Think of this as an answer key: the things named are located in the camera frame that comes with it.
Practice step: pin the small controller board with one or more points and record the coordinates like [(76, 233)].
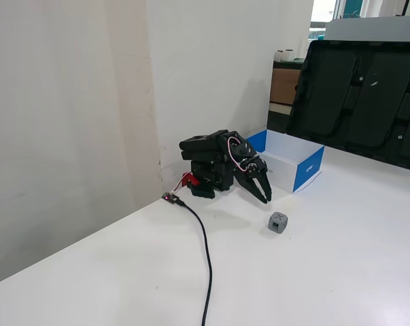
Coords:
[(169, 197)]

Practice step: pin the gray block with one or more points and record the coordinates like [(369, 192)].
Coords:
[(277, 224)]

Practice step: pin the brown cardboard box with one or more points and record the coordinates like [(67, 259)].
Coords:
[(284, 86)]

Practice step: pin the blue and white cardboard box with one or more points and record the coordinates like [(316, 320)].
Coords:
[(308, 169)]

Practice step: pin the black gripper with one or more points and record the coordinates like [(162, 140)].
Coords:
[(252, 172)]

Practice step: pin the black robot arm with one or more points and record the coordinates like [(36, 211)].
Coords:
[(201, 146)]

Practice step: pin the red and black table clamp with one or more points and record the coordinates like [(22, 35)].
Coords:
[(191, 179)]

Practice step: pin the black plastic tray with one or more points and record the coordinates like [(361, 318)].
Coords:
[(327, 95)]

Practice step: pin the light gray panel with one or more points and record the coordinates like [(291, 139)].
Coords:
[(371, 30)]

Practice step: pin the white cup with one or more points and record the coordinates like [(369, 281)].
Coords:
[(279, 55), (289, 55)]

